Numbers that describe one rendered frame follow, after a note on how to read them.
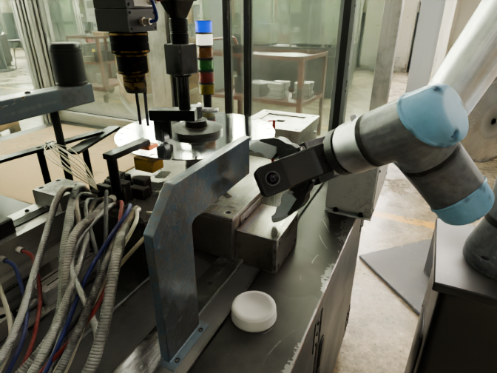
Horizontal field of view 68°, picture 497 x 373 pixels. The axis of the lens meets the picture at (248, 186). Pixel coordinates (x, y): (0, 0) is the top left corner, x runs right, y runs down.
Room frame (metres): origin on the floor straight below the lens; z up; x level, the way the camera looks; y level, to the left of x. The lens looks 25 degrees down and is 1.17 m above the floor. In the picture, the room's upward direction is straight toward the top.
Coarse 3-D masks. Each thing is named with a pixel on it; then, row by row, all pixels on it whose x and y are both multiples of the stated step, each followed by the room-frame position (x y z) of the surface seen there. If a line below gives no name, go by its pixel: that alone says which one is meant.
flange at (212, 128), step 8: (176, 128) 0.73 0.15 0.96; (184, 128) 0.73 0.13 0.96; (192, 128) 0.72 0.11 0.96; (200, 128) 0.73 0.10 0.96; (208, 128) 0.73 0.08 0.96; (216, 128) 0.73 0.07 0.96; (176, 136) 0.70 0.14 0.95; (184, 136) 0.69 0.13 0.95; (192, 136) 0.69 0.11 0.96; (200, 136) 0.69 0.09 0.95; (208, 136) 0.70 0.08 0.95
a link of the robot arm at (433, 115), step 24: (408, 96) 0.43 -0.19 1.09; (432, 96) 0.41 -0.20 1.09; (456, 96) 0.43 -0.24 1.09; (360, 120) 0.47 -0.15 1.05; (384, 120) 0.44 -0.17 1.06; (408, 120) 0.41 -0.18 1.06; (432, 120) 0.39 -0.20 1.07; (456, 120) 0.40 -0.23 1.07; (360, 144) 0.45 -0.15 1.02; (384, 144) 0.43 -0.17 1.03; (408, 144) 0.41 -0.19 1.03; (432, 144) 0.40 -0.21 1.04; (456, 144) 0.42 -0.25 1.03; (408, 168) 0.43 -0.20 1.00
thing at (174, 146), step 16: (208, 112) 0.90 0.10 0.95; (224, 112) 0.90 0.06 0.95; (128, 128) 0.77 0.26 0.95; (144, 128) 0.77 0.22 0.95; (224, 128) 0.77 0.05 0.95; (240, 128) 0.77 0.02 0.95; (256, 128) 0.77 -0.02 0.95; (272, 128) 0.77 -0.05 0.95; (160, 144) 0.66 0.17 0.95; (176, 144) 0.66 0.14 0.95; (192, 144) 0.66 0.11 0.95; (208, 144) 0.66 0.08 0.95; (224, 144) 0.66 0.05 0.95; (176, 160) 0.58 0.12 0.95; (192, 160) 0.58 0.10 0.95
